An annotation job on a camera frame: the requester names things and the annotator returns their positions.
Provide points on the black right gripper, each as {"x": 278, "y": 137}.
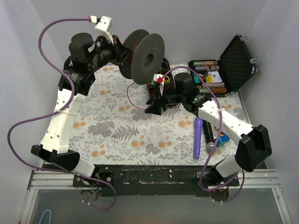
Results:
{"x": 161, "y": 99}

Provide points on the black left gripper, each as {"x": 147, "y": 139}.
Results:
{"x": 117, "y": 50}

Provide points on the grey perforated cable spool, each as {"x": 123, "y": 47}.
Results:
{"x": 146, "y": 57}

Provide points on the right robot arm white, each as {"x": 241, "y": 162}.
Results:
{"x": 253, "y": 142}

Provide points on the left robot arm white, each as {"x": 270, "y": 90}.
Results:
{"x": 86, "y": 57}

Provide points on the floral patterned table mat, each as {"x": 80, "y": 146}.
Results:
{"x": 112, "y": 128}

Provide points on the black glitter microphone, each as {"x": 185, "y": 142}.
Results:
{"x": 208, "y": 132}

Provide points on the yellow big blind button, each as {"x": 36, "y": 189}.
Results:
{"x": 209, "y": 79}

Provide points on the white card deck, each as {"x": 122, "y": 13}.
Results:
{"x": 215, "y": 76}

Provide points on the black poker chip case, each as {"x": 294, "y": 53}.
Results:
{"x": 235, "y": 66}

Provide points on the blue green brick block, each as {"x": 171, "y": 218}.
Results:
{"x": 223, "y": 139}

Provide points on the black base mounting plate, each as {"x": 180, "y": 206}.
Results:
{"x": 144, "y": 180}

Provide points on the black compartment cable box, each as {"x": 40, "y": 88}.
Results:
{"x": 168, "y": 83}

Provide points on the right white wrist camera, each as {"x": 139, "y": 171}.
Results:
{"x": 158, "y": 81}

